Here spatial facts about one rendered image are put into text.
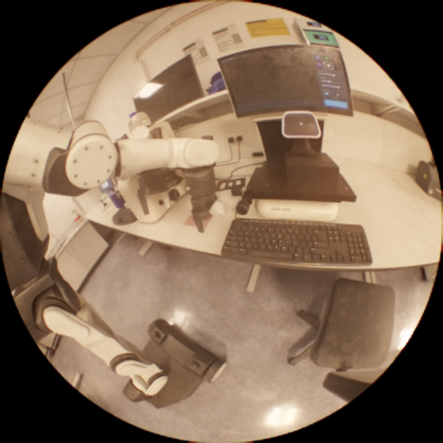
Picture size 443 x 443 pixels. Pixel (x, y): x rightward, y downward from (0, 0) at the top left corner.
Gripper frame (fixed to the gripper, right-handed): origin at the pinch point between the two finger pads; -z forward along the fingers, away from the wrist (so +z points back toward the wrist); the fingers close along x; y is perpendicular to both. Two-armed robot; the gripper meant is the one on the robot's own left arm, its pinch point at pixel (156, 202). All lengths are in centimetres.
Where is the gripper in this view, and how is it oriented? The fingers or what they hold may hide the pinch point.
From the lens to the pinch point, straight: 48.5
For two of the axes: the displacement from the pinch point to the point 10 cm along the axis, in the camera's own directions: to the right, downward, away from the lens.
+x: 3.4, -2.9, 8.9
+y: -9.1, 1.4, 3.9
